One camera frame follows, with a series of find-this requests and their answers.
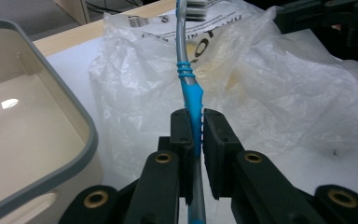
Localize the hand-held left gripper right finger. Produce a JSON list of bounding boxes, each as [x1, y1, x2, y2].
[[201, 108, 328, 224]]

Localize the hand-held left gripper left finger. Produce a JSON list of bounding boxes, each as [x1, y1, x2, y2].
[[122, 108, 198, 224]]

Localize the blue toothbrush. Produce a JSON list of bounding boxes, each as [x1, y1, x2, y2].
[[175, 0, 208, 224]]

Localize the clear plastic bag smiley print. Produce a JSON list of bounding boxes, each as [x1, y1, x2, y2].
[[88, 0, 358, 195]]

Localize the beige storage bin grey rim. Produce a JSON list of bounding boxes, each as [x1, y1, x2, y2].
[[0, 19, 104, 224]]

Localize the light wooden desk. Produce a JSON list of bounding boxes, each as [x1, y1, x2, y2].
[[54, 0, 91, 26]]

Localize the black cables under desk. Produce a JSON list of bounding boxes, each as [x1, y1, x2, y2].
[[85, 0, 145, 14]]

